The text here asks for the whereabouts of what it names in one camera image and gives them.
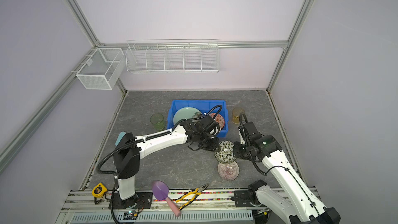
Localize purple scoop pink handle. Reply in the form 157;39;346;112
151;180;181;217

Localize yellow black pliers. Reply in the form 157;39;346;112
175;184;209;211

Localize green circuit board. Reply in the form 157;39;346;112
123;212;138;220

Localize amber glass cup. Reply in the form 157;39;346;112
232;107;245;124

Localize white vented cable duct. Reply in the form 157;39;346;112
69;210;254;224

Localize yellow tape measure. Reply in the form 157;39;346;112
92;183;108;199

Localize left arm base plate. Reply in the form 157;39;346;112
108;191;153;209

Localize red rimmed bowl underneath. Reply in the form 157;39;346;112
209;113;226;131

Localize blue plastic bin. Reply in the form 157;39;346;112
167;100;229;138

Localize long white wire basket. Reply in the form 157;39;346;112
125;39;220;73

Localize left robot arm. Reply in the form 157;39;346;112
96;104;222;203

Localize small white mesh basket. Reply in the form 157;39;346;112
76;48;125;90

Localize teal spatula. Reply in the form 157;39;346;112
115;131;126;146

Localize mint green plate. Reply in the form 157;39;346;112
173;107;203;124

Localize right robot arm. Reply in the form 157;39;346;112
233;113;341;224

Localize green glass cup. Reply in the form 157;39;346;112
150;113;165;131

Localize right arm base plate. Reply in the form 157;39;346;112
231;189;263;207

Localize pink striped ribbed bowl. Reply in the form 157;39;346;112
217;162;239;181

